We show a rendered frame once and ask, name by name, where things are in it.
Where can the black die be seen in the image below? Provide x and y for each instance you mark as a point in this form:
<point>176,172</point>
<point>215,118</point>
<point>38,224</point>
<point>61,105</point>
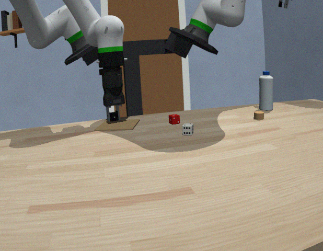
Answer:
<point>114,116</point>

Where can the red die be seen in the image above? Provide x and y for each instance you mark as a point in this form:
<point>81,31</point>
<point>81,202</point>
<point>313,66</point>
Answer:
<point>174,119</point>

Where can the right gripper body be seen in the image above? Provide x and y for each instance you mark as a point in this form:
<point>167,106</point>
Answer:
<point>112,77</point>

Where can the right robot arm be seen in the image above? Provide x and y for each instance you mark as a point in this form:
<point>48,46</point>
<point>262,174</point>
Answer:
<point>77,21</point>

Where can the tan short cylinder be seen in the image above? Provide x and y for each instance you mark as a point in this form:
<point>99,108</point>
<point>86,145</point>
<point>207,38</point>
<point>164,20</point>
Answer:
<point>259,115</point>

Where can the grey die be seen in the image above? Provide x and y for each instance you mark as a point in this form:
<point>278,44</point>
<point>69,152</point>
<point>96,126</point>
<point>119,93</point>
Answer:
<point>187,129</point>

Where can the grey bottle with blue cap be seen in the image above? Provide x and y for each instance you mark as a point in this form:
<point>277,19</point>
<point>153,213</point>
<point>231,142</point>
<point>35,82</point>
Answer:
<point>266,91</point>

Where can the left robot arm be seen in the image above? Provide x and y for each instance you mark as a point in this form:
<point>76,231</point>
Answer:
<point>208,13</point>

